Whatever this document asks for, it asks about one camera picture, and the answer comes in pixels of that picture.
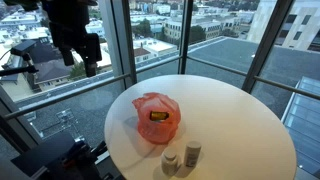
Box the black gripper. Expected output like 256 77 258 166
41 0 103 78

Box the black equipment cart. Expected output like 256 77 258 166
11 132 108 180

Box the glass skylight roof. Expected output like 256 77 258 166
281 76 320 178

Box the short white pill bottle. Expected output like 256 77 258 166
160 146 179 177

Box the brown bottle with yellow label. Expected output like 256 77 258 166
149 110 170 122

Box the black camera on tripod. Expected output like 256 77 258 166
0 39 40 78

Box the orange plastic bag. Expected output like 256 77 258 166
131 92 182 145

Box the tall white pill bottle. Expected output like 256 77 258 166
183 140 202 168

